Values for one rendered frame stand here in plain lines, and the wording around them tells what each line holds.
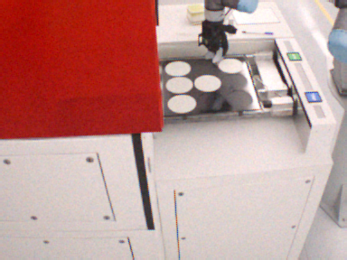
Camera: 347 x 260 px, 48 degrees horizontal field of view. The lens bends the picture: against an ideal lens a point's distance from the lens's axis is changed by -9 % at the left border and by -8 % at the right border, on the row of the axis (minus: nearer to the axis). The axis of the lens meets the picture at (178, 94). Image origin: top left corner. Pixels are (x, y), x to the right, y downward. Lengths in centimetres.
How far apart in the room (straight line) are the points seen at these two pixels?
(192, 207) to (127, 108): 69
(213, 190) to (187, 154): 16
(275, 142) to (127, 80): 79
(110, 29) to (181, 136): 80
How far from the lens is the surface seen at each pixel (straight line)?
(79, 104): 93
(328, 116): 147
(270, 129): 158
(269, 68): 178
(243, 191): 150
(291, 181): 152
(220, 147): 150
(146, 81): 88
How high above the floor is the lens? 190
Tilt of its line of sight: 39 degrees down
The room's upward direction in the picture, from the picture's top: 3 degrees counter-clockwise
